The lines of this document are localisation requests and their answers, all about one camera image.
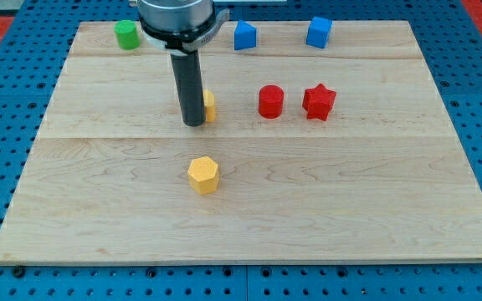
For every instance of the green cylinder block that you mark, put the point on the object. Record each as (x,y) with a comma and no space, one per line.
(126,34)

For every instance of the blue triangular prism block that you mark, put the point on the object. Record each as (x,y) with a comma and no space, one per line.
(245,36)

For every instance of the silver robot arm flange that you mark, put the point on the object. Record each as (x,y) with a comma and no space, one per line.
(180,27)

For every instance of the yellow heart block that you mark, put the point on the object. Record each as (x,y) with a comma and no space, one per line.
(209,106)

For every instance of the red cylinder block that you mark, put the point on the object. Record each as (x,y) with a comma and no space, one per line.
(271,99)

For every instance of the red star block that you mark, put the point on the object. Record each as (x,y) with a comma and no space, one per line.
(318,102)

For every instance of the yellow hexagon block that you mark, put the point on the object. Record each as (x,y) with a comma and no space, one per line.
(203,175)

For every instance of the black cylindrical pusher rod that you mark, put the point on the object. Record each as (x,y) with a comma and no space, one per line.
(188,79)

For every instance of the light wooden board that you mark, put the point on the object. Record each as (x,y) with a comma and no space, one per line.
(384,180)

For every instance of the blue cube block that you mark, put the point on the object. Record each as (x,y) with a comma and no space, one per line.
(318,32)

